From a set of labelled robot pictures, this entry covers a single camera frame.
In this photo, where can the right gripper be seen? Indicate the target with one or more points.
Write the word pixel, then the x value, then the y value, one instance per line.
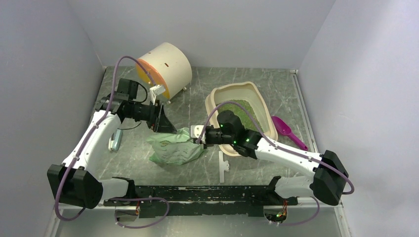
pixel 207 140

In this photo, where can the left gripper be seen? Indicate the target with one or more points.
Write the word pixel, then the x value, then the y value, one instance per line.
pixel 163 125

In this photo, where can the green cat litter bag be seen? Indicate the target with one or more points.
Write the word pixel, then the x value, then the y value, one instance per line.
pixel 174 149

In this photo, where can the beige litter box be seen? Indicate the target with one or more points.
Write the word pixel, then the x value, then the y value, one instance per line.
pixel 246 91

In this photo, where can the magenta litter scoop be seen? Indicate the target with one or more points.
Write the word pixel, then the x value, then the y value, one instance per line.
pixel 283 129

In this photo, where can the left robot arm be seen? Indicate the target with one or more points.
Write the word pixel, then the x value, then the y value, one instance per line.
pixel 74 181

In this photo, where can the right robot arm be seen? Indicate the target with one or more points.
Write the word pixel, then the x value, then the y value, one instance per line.
pixel 322 176

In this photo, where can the green litter pellets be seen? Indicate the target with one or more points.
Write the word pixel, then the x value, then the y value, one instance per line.
pixel 245 119

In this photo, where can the light blue stapler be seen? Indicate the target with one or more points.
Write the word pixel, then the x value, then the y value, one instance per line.
pixel 115 140

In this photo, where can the round beige drawer cabinet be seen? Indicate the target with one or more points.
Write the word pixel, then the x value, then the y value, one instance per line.
pixel 165 65

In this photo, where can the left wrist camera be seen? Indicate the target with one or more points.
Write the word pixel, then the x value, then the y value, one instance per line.
pixel 155 91

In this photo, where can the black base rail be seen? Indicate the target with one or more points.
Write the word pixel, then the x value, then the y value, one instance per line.
pixel 202 200

